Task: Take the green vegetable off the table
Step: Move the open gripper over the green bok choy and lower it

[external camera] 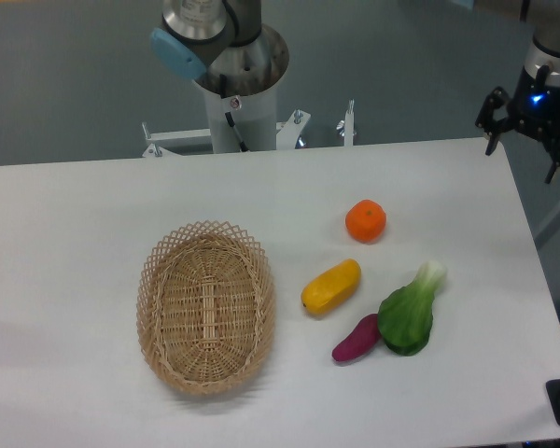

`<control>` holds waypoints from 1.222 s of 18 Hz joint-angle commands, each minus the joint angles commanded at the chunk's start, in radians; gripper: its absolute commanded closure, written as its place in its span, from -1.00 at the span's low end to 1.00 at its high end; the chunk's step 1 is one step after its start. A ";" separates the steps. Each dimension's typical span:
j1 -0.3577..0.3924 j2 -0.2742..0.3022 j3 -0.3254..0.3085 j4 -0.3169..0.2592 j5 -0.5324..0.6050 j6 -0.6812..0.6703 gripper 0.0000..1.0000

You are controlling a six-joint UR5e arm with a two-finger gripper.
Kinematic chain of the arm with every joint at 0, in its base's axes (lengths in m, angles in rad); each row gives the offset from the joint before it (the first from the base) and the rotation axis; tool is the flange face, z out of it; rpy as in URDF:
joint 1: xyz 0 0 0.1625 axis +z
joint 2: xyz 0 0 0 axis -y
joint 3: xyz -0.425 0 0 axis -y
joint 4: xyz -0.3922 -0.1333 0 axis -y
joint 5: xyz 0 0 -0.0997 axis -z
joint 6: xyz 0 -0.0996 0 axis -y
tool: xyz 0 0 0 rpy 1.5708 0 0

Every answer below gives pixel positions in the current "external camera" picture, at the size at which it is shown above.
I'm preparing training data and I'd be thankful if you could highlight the purple toy sweet potato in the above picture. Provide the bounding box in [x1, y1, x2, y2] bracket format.
[331, 314, 382, 363]

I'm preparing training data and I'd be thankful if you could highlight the grey table leg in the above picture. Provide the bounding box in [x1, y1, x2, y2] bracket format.
[534, 199, 560, 249]

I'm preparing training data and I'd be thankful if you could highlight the silver robot arm base joint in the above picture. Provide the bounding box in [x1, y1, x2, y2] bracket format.
[150, 0, 289, 98]

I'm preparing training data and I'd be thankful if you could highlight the oval wicker basket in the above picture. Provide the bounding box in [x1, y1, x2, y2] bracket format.
[136, 221, 275, 396]

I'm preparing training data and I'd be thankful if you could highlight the orange toy tangerine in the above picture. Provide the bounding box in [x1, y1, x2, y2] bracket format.
[344, 199, 387, 243]

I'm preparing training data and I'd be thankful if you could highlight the green toy bok choy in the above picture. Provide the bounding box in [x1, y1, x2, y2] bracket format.
[377, 260, 447, 356]

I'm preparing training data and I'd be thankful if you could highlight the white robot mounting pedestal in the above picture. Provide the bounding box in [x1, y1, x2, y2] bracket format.
[198, 86, 277, 154]

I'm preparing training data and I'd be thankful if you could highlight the white table frame bracket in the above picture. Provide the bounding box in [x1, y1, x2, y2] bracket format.
[140, 99, 359, 159]

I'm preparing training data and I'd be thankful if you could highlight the black cable on pedestal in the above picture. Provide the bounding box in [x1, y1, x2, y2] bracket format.
[219, 73, 251, 153]

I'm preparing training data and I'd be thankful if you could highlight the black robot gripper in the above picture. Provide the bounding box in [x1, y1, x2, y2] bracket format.
[475, 65, 560, 184]

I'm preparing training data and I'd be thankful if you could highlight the yellow toy mango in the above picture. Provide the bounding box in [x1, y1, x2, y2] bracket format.
[301, 259, 361, 316]

